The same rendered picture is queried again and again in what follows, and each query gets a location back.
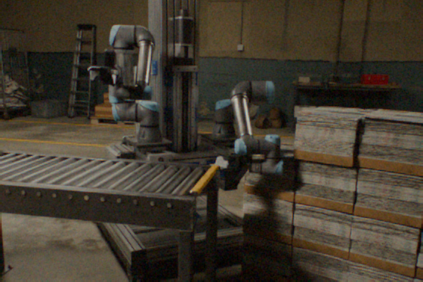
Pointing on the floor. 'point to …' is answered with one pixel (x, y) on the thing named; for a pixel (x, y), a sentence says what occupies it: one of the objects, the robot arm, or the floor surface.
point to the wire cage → (7, 103)
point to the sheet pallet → (103, 111)
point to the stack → (332, 221)
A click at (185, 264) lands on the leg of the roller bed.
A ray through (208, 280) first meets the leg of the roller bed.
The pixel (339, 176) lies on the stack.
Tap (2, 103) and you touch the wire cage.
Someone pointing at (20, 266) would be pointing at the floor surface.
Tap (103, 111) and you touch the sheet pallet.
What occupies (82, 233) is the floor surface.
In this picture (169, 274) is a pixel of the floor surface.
